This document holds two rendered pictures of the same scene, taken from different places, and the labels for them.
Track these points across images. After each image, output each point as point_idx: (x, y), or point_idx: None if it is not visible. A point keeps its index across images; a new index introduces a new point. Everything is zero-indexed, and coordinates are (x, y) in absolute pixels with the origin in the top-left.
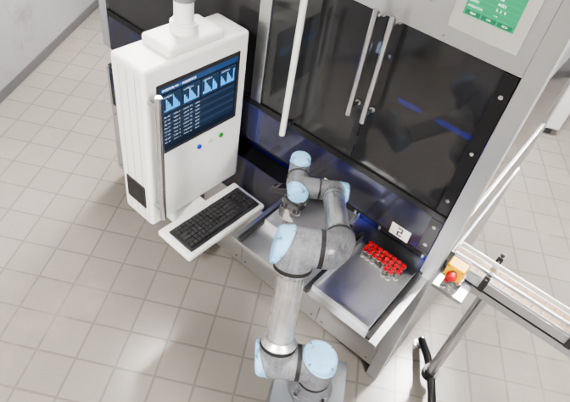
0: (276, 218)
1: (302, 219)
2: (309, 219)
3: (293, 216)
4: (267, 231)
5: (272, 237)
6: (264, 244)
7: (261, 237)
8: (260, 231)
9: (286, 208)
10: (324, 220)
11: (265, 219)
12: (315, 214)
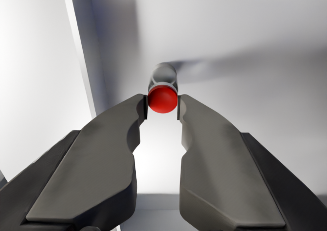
0: (175, 7)
1: (258, 106)
2: (275, 124)
3: (247, 67)
4: (71, 40)
5: (71, 81)
6: (13, 80)
7: (21, 45)
8: (41, 8)
9: (111, 225)
10: (299, 163)
11: None
12: (321, 126)
